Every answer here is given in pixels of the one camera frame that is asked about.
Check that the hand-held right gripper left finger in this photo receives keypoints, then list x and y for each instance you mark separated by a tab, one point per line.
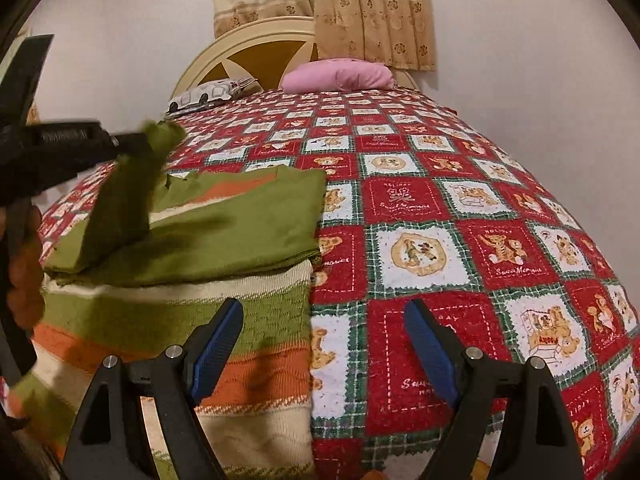
220	345

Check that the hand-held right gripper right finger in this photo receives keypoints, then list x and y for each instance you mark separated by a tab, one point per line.
430	355

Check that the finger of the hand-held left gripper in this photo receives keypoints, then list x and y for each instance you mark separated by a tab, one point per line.
134	143

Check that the green knit sweater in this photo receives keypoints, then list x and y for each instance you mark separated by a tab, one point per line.
225	210

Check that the person's left hand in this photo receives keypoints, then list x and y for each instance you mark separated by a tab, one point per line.
29	270

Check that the white black printed pillow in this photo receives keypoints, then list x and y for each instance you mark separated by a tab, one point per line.
200	95

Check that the red teddy bear printed blanket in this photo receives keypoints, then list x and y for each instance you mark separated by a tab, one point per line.
450	210

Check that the cream wooden headboard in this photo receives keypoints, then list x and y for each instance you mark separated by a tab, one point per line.
265	55

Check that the pink pillow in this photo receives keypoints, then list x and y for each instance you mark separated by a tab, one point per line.
335	76

